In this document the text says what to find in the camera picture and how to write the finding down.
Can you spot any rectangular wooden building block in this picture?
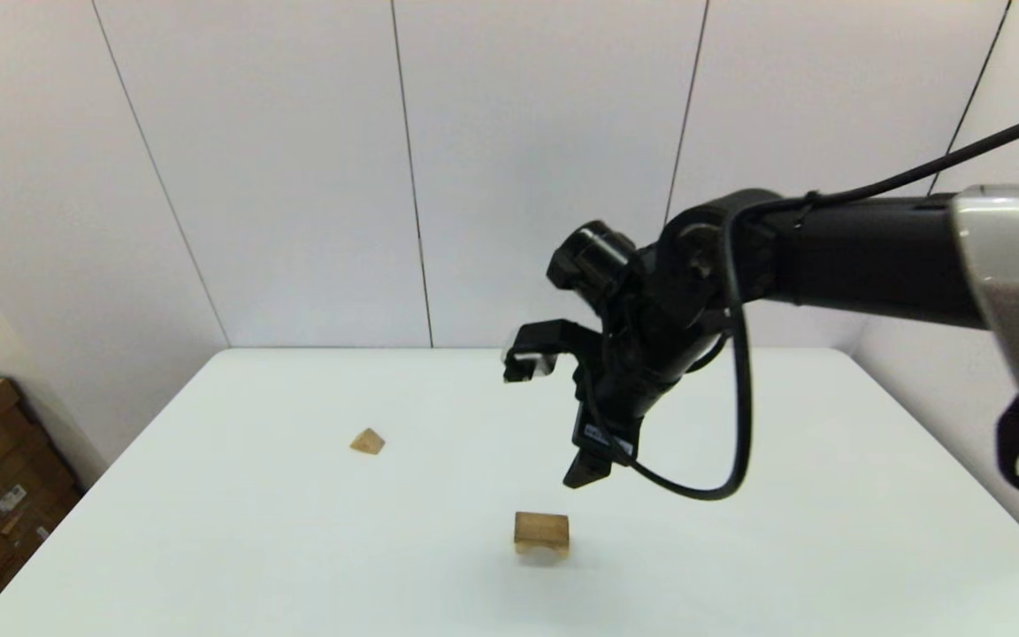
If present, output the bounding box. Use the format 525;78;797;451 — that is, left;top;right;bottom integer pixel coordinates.
514;511;570;545

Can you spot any labelled brown cardboard box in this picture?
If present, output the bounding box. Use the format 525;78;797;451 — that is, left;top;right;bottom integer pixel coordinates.
0;423;84;607

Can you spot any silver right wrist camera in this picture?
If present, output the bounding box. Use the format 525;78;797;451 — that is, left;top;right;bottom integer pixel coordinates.
502;320;603;384

